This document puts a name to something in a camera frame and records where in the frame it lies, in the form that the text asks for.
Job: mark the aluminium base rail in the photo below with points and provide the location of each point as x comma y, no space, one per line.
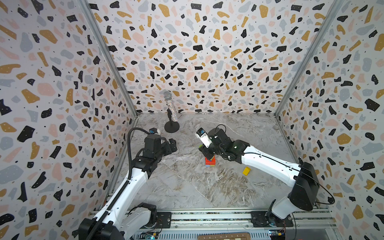
241,219

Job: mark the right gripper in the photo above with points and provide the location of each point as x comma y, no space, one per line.
208,150

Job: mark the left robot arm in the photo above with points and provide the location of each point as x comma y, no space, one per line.
116,221

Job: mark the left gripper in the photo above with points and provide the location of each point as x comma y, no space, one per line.
165,145

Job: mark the black microphone stand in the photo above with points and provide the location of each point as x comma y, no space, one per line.
171,126

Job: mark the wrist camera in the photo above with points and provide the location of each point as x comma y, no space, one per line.
154,131
204,138

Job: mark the glitter silver microphone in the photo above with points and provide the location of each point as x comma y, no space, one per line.
170,105

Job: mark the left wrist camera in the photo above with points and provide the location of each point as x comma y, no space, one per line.
154,131

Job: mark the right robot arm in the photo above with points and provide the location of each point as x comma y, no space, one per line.
301,178

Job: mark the yellow block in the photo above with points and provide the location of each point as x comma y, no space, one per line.
246,171

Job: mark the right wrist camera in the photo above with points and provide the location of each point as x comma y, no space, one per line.
204,138

